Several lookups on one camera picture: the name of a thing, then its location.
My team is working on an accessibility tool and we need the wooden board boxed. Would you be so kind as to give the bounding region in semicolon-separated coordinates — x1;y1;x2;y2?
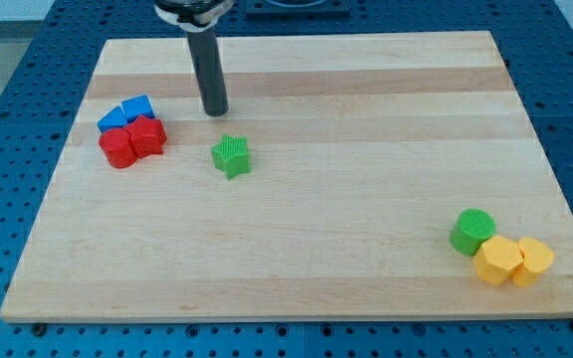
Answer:
0;31;573;323

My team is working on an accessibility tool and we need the red star block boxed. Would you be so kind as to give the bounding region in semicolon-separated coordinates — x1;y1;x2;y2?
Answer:
124;115;167;159

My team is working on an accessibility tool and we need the green star block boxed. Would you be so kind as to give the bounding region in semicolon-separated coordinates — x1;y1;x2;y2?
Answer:
211;134;251;180

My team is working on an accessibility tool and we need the green cylinder block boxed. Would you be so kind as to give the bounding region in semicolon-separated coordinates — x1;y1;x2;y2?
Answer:
450;208;495;256

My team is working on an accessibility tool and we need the yellow hexagon block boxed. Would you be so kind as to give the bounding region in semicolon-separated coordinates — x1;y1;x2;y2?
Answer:
473;235;523;285

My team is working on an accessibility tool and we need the robot arm flange silver black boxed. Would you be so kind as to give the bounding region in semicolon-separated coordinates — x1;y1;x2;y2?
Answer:
154;0;235;33

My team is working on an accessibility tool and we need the yellow heart block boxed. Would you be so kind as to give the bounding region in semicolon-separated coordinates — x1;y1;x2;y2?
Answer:
511;237;555;287

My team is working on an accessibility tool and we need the blue cube block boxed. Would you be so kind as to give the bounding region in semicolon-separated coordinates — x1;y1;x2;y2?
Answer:
120;94;155;123

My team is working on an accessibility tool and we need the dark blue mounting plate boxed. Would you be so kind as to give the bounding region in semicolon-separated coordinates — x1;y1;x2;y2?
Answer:
242;0;352;17

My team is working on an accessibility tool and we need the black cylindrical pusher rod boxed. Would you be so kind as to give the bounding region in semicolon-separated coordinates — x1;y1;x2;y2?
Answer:
186;27;229;116

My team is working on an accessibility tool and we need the red cylinder block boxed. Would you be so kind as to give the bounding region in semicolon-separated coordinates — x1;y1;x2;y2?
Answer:
98;128;137;169

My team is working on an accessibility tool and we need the blue triangular block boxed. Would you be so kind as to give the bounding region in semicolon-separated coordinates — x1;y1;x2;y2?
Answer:
96;106;128;133

